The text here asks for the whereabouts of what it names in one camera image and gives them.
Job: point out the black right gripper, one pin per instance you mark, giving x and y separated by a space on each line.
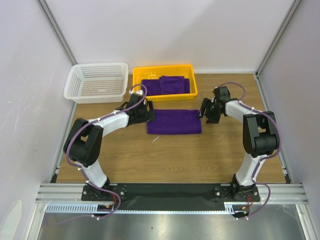
208 110

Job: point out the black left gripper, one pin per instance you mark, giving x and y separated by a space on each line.
148 115

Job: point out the purple towel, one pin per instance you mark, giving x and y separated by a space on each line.
154 87
175 122
170 85

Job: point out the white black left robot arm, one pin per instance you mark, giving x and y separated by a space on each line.
83 144

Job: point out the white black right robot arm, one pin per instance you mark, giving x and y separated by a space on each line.
261 139

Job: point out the yellow plastic tray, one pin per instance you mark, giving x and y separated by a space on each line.
154 72

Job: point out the white perforated plastic basket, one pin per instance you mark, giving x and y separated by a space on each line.
93 83

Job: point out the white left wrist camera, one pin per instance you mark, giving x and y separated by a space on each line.
139 92

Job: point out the white slotted cable duct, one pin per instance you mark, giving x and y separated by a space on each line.
95 208

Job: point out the aluminium frame rail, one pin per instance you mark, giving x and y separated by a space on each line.
280 193

